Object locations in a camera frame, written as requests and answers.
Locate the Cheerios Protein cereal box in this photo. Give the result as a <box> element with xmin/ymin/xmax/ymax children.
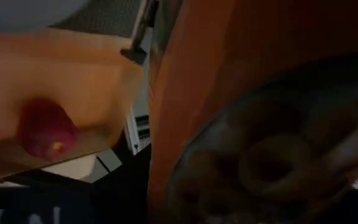
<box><xmin>147</xmin><ymin>0</ymin><xmax>358</xmax><ymax>224</ymax></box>

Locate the dark frame post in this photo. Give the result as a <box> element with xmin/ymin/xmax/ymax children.
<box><xmin>119</xmin><ymin>0</ymin><xmax>160</xmax><ymax>65</ymax></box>

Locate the dark woven placemat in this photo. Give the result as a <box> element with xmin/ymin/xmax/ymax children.
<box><xmin>50</xmin><ymin>0</ymin><xmax>145</xmax><ymax>39</ymax></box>

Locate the tan wooden box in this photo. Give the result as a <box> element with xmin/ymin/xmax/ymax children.
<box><xmin>0</xmin><ymin>26</ymin><xmax>144</xmax><ymax>185</ymax></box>

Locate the red yellow apple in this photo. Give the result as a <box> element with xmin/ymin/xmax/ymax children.
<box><xmin>17</xmin><ymin>98</ymin><xmax>78</xmax><ymax>161</ymax></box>

